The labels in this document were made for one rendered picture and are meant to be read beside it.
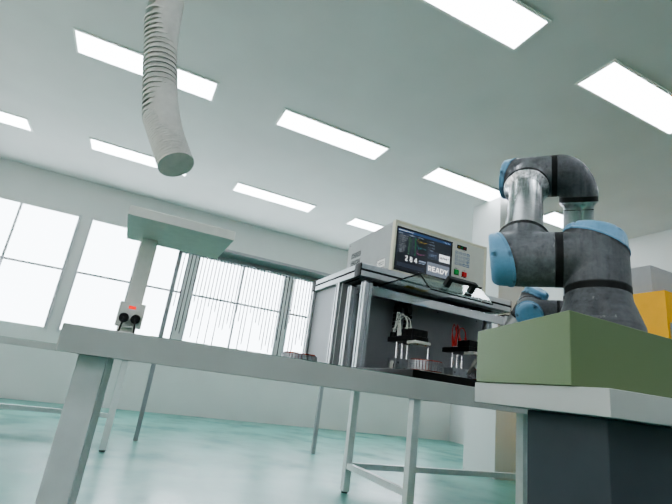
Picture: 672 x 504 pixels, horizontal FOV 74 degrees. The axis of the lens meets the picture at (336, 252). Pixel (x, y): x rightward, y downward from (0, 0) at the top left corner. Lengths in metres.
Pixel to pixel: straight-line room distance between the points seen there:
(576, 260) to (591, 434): 0.32
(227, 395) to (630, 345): 7.20
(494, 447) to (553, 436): 4.60
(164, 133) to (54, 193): 5.96
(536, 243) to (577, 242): 0.07
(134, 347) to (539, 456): 0.77
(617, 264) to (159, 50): 2.15
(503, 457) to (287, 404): 3.86
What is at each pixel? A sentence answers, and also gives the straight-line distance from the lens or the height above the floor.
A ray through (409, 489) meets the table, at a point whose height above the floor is 0.21.
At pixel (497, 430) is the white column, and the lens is 5.53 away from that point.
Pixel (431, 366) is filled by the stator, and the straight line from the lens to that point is 1.43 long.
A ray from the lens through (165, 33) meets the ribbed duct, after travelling 2.58.
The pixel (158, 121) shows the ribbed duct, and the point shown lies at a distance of 2.25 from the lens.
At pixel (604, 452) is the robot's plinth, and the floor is 0.66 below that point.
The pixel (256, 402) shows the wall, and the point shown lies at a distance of 7.91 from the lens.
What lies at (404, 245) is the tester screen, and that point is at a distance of 1.65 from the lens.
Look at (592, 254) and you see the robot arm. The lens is 0.98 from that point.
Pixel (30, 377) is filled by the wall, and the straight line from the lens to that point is 7.68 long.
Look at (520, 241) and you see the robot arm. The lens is 0.99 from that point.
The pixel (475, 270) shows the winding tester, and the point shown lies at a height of 1.21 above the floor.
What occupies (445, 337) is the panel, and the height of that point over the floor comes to 0.95.
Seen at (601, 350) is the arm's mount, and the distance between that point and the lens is 0.84.
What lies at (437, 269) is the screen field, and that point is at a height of 1.17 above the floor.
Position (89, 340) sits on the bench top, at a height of 0.72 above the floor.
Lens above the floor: 0.70
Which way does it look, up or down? 17 degrees up
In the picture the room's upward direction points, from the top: 8 degrees clockwise
